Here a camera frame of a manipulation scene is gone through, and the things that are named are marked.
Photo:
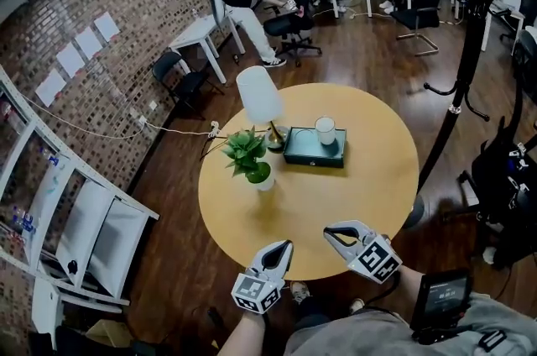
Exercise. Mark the cardboard box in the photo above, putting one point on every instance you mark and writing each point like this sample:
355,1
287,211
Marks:
111,331

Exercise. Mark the small black gadget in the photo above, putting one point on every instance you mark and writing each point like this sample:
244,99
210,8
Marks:
72,267

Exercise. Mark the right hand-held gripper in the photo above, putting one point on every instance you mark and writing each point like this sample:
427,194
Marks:
373,260

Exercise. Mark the person's shoe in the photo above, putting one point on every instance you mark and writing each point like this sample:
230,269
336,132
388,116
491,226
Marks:
300,291
356,305

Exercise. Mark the white shade table lamp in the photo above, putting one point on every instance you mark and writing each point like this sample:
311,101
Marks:
258,94

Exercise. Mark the cluster of water bottles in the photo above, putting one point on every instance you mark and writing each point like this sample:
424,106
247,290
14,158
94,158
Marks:
27,220

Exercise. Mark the white cup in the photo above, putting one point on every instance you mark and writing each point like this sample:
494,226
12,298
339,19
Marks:
325,132

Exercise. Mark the white power plug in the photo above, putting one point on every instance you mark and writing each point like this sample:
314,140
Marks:
214,129

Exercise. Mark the white paper sheet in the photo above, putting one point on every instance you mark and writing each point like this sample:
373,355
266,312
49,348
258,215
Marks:
50,87
88,42
105,27
70,60

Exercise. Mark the small white desk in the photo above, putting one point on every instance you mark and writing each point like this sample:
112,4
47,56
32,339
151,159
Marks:
197,31

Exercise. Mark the black high-back office chair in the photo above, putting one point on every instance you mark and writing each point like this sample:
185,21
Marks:
491,169

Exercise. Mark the person's left shoe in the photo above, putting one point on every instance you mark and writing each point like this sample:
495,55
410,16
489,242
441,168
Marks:
300,291

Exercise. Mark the black chest display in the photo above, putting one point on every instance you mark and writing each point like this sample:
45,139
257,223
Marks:
444,295

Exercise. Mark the black coat rack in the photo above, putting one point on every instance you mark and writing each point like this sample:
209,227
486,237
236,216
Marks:
476,10

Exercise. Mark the person's right shoe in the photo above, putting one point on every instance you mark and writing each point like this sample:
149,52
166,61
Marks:
356,305

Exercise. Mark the green plant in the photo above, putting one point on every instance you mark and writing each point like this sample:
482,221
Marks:
258,173

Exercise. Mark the dark green box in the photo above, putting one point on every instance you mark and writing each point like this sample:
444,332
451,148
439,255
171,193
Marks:
310,153

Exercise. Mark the person's grey shirt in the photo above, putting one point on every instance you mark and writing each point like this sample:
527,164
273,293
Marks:
356,333

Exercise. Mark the black elongated device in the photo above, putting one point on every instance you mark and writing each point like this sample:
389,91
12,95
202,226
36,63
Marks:
215,316

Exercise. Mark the person's black trousers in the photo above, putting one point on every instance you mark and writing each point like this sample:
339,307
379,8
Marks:
310,316

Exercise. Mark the white low cabinet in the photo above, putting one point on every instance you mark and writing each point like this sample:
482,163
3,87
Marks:
46,312

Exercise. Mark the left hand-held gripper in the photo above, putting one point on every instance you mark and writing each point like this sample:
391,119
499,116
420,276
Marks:
251,291

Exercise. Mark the white metal shelf rack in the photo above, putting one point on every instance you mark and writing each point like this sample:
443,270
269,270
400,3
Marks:
138,208

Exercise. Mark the white fabric panel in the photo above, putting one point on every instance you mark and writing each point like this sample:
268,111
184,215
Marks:
119,245
84,228
50,199

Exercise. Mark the black folding chair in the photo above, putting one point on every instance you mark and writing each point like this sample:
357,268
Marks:
165,66

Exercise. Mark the person's left forearm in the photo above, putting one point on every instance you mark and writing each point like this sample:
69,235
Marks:
243,333

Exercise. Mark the white wall socket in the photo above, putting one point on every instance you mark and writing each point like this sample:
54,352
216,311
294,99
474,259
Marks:
153,106
142,120

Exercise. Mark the spare white gripper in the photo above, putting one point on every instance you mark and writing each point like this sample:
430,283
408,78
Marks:
518,155
516,195

